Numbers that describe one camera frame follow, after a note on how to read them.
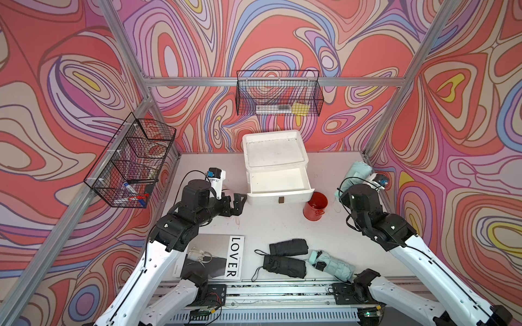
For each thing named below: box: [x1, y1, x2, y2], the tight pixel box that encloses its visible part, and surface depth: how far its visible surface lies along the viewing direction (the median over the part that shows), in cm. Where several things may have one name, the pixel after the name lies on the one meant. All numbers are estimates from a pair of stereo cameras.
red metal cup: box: [303, 190, 329, 222], surface depth 90 cm
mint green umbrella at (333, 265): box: [309, 249, 356, 283], surface depth 78 cm
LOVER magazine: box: [172, 233, 246, 281], surface depth 80 cm
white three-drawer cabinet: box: [241, 129, 315, 206], surface depth 88 cm
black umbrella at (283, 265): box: [251, 254, 307, 282], surface depth 78 cm
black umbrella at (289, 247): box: [269, 239, 309, 257], surface depth 84 cm
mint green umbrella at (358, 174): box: [334, 160, 374, 199], surface depth 71 cm
